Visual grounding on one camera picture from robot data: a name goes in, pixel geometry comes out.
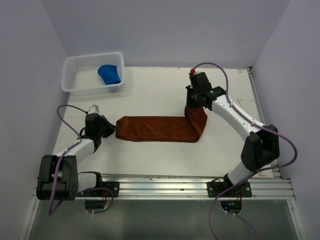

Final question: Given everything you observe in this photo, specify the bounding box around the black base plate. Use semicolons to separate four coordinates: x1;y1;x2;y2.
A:
78;181;120;198
206;178;253;198

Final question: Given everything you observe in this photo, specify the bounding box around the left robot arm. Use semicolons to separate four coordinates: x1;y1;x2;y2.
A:
36;113;116;201

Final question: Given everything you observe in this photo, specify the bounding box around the blue towel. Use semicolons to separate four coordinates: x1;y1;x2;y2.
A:
97;64;121;85

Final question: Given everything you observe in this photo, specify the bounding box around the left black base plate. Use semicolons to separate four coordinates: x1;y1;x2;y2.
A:
78;181;120;198

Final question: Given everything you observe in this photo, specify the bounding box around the brown towel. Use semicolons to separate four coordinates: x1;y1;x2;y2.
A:
115;106;208;143

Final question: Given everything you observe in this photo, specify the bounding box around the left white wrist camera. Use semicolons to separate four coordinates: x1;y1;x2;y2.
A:
87;104;100;115

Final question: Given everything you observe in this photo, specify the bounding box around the aluminium mounting rail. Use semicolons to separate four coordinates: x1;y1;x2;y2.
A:
32;174;293;201

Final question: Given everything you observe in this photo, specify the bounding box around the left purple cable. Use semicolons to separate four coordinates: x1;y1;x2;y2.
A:
47;104;88;216

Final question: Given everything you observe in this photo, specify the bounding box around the white plastic basket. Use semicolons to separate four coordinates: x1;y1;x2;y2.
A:
61;52;125;97

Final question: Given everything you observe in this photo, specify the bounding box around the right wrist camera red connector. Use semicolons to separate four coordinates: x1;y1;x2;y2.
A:
189;68;200;77

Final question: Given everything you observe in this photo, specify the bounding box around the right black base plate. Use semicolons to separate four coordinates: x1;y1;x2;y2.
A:
206;178;253;198

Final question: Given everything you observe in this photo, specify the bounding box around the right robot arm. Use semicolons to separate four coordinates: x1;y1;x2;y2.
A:
186;72;280;197

